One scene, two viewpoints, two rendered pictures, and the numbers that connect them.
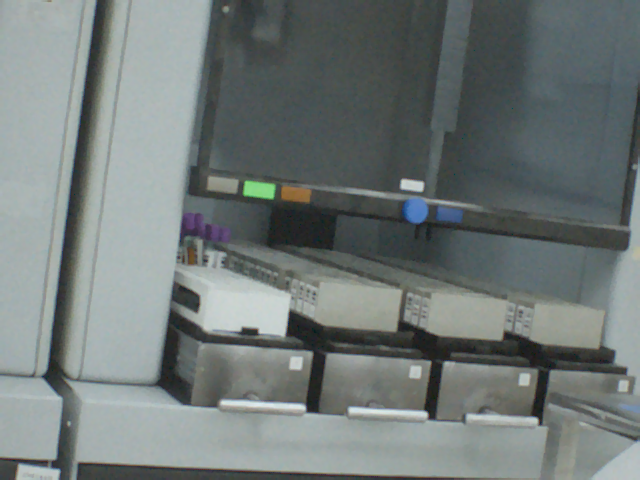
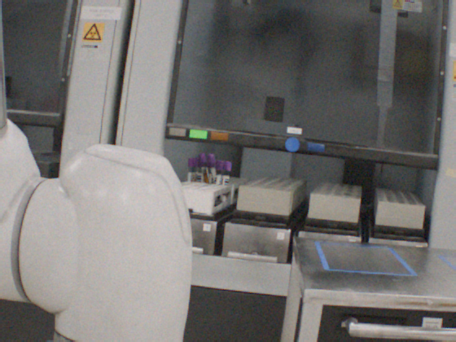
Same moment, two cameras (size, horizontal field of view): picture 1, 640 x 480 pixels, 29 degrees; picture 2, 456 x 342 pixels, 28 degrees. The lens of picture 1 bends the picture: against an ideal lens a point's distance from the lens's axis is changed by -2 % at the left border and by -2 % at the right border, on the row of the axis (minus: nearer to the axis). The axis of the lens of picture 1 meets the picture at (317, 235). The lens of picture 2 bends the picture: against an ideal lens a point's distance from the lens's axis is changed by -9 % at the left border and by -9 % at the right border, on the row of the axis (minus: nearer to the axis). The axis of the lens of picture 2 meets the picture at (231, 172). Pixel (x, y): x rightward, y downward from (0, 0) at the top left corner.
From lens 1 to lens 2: 1.11 m
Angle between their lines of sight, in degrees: 30
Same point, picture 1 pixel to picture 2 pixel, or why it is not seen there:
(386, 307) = (281, 201)
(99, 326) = not seen: hidden behind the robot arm
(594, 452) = not seen: hidden behind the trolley
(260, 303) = (195, 195)
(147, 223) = not seen: hidden behind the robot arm
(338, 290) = (250, 190)
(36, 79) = (90, 85)
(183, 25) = (160, 51)
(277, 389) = (196, 241)
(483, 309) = (344, 204)
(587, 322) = (414, 213)
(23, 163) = (85, 124)
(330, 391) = (228, 244)
